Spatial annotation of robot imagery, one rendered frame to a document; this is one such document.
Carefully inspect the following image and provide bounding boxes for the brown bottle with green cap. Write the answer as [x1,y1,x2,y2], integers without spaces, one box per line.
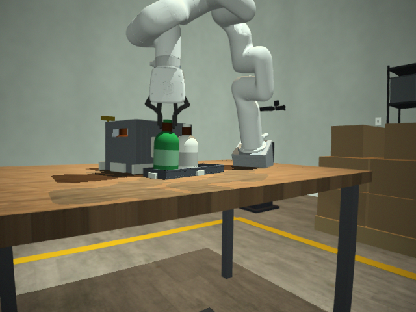
[117,129,128,137]

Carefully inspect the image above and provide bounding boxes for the green and brown bottle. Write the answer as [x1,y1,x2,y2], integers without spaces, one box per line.
[153,120,179,170]

